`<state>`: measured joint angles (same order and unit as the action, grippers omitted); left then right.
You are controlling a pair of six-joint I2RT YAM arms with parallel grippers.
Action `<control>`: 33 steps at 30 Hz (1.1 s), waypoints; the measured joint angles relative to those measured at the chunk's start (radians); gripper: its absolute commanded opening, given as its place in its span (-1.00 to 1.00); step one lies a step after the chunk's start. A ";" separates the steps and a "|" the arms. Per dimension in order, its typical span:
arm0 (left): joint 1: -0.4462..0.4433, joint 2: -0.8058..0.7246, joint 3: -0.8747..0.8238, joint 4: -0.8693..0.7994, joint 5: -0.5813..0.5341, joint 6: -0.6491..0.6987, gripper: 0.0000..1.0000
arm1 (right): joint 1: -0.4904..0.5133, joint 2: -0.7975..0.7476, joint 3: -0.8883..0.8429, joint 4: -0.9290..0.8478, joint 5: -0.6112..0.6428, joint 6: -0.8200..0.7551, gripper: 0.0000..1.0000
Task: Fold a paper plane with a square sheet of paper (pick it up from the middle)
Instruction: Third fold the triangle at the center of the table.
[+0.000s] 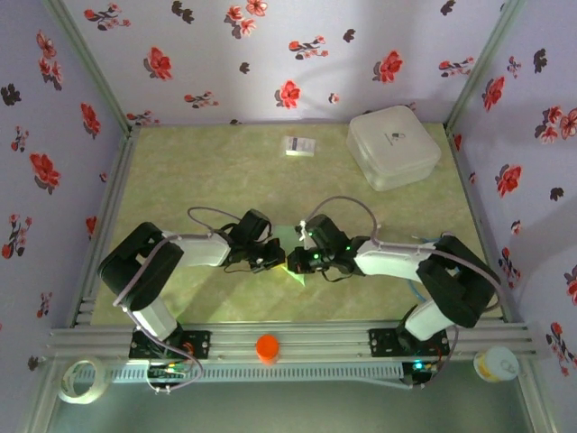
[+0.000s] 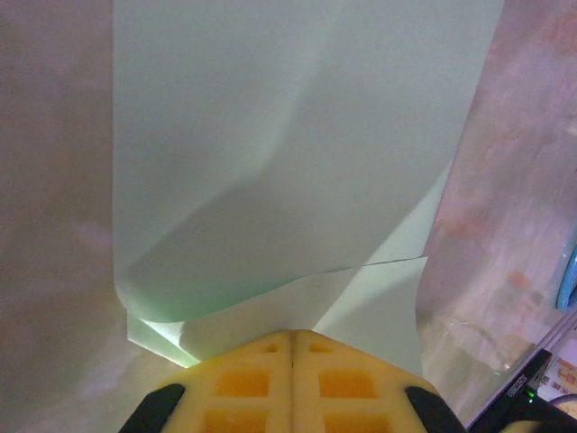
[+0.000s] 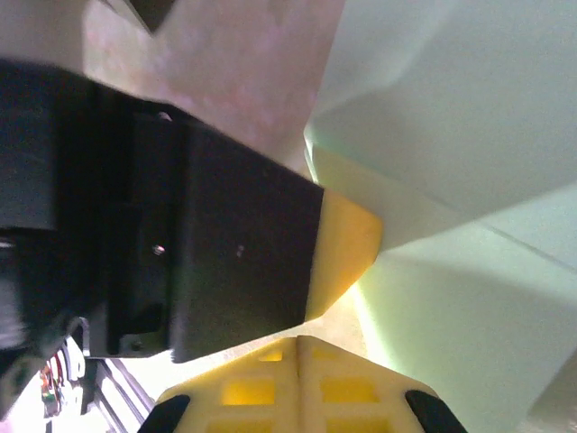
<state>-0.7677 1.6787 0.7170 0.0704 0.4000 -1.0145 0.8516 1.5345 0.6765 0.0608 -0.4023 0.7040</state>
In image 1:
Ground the light green cloth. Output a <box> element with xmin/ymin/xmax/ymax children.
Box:
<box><xmin>270</xmin><ymin>224</ymin><xmax>312</xmax><ymax>288</ymax></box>

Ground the orange cylinder cap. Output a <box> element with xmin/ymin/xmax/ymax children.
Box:
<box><xmin>255</xmin><ymin>333</ymin><xmax>280</xmax><ymax>365</ymax></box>

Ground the small white packet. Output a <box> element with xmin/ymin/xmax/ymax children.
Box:
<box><xmin>282</xmin><ymin>134</ymin><xmax>316</xmax><ymax>158</ymax></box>

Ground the white plastic lidded box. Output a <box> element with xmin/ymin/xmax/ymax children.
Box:
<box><xmin>345</xmin><ymin>105</ymin><xmax>443</xmax><ymax>193</ymax></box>

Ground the white yellow jar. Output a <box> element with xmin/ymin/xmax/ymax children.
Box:
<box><xmin>472</xmin><ymin>345</ymin><xmax>520</xmax><ymax>383</ymax></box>

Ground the clear tape roll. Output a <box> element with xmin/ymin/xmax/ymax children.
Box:
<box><xmin>57</xmin><ymin>356</ymin><xmax>109</xmax><ymax>406</ymax></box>

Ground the aluminium mounting rail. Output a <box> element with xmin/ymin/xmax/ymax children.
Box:
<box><xmin>44</xmin><ymin>319</ymin><xmax>540</xmax><ymax>360</ymax></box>

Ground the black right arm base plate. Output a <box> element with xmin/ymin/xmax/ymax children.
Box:
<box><xmin>368</xmin><ymin>327</ymin><xmax>451</xmax><ymax>357</ymax></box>

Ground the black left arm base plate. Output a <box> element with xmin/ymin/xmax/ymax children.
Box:
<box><xmin>129</xmin><ymin>328</ymin><xmax>212</xmax><ymax>361</ymax></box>

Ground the slotted grey cable duct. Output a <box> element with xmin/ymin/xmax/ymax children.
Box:
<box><xmin>107</xmin><ymin>363</ymin><xmax>405</xmax><ymax>384</ymax></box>

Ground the aluminium side rail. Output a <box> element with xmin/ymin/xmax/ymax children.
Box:
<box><xmin>67</xmin><ymin>125</ymin><xmax>141</xmax><ymax>328</ymax></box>
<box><xmin>445</xmin><ymin>125</ymin><xmax>515</xmax><ymax>324</ymax></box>

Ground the aluminium corner post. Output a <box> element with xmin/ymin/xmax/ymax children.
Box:
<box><xmin>44</xmin><ymin>0</ymin><xmax>139</xmax><ymax>132</ymax></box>
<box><xmin>445</xmin><ymin>0</ymin><xmax>527</xmax><ymax>132</ymax></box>

